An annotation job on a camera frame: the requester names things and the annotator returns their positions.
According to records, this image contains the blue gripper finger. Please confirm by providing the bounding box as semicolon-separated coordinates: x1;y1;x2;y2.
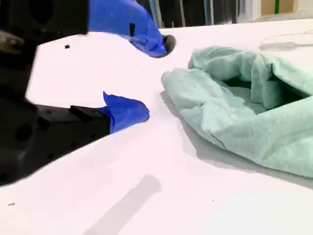
24;91;150;176
0;0;177;59

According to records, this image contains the pale green T-shirt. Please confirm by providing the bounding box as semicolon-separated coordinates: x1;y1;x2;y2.
160;46;313;178

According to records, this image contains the grey metal rack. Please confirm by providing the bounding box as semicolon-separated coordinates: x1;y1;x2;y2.
146;0;254;28

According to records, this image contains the cardboard box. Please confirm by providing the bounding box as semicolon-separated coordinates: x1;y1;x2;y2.
261;0;294;15

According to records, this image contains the thin white cable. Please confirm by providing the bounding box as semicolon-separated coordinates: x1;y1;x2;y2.
258;29;313;49

